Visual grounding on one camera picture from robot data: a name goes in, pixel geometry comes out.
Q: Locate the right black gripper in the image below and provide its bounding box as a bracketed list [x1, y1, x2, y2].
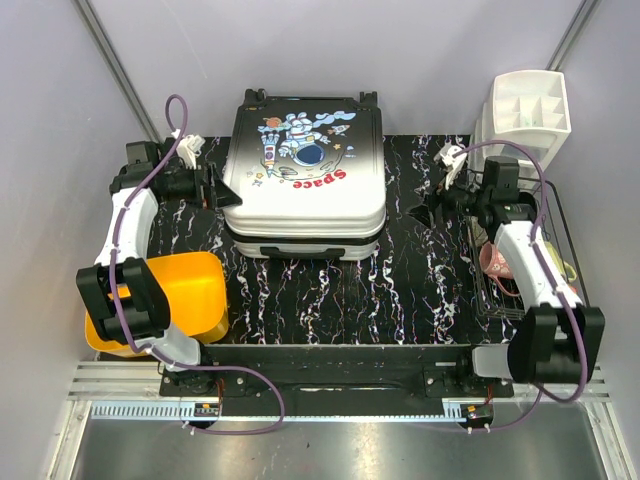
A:
[405, 168, 490, 231]

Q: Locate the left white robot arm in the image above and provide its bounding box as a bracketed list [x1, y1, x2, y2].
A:
[76, 135, 229, 396]

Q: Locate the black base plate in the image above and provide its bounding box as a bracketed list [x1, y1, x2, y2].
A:
[159, 345, 514, 421]

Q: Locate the orange plastic bin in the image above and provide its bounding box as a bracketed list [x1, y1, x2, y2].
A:
[76, 252, 229, 357]

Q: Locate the purple cable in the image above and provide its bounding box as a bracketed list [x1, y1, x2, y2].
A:
[412, 139, 587, 434]
[107, 94, 287, 437]

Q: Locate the white compartment organizer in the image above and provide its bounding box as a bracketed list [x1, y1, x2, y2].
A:
[473, 70, 571, 168]

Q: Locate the black wire basket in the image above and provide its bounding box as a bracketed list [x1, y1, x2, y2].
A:
[465, 177, 590, 321]

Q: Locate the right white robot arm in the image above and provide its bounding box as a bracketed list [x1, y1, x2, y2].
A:
[410, 147, 605, 397]

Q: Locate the pink patterned mug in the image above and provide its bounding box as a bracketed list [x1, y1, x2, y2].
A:
[479, 241, 520, 297]

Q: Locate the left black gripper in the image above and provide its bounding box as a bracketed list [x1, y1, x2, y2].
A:
[163, 161, 243, 211]

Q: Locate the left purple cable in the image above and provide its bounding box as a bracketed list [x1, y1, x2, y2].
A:
[107, 94, 287, 437]

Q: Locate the white black space suitcase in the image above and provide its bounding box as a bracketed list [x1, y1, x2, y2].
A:
[222, 89, 387, 261]

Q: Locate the yellow green mug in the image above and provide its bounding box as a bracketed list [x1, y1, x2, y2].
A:
[544, 241, 578, 283]

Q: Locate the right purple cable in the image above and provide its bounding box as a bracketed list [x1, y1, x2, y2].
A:
[412, 139, 587, 434]

